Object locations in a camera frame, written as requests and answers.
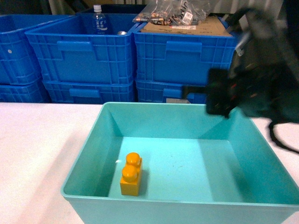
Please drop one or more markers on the yellow toy block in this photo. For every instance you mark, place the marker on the yellow toy block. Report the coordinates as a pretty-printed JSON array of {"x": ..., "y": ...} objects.
[{"x": 131, "y": 175}]

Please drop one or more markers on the blue crate with cardboard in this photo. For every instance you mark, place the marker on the blue crate with cardboard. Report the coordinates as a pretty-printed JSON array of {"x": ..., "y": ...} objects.
[{"x": 181, "y": 59}]

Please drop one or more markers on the teal plastic bin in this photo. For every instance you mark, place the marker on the teal plastic bin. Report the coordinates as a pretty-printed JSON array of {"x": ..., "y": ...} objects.
[{"x": 196, "y": 169}]

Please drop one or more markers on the lower right blue crate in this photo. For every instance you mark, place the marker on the lower right blue crate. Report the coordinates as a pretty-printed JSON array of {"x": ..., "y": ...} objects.
[{"x": 158, "y": 92}]

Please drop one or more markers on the lower middle blue crate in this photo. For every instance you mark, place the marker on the lower middle blue crate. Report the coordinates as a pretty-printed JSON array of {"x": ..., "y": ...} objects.
[{"x": 83, "y": 93}]

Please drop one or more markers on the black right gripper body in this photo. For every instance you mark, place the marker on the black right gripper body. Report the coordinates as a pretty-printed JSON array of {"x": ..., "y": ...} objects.
[{"x": 263, "y": 79}]

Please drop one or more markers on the plastic bag of batteries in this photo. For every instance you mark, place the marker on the plastic bag of batteries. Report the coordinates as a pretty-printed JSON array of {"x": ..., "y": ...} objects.
[{"x": 174, "y": 12}]

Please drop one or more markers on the lower far left crate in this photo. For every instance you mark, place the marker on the lower far left crate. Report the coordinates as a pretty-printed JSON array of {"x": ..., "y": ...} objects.
[{"x": 30, "y": 93}]

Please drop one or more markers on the far left blue crate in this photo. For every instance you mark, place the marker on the far left blue crate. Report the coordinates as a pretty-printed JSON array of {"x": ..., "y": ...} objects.
[{"x": 18, "y": 61}]

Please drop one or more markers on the clear water bottle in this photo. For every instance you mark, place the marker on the clear water bottle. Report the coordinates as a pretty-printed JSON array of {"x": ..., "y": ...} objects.
[{"x": 100, "y": 24}]

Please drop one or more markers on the blue crate with bottle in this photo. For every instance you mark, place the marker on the blue crate with bottle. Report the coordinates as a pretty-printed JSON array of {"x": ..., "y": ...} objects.
[{"x": 70, "y": 51}]

